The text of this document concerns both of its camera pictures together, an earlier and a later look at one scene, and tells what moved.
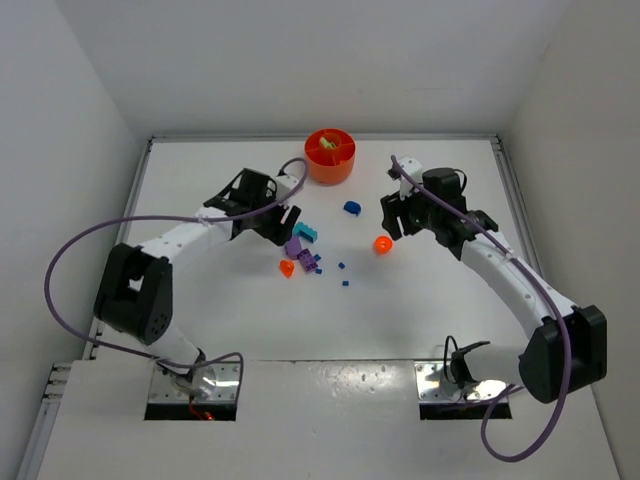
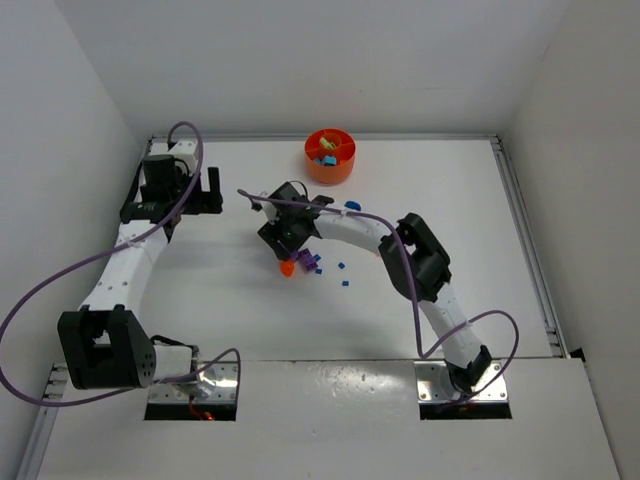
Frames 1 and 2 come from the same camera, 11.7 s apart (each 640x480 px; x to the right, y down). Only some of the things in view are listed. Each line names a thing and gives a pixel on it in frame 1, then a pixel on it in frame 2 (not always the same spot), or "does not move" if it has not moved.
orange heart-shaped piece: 287,267 does not move
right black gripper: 400,218 -> 275,239
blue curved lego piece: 352,207 does not move
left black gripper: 279,223 -> 201,201
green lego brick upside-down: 327,144 does not move
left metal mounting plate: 165,390 does not move
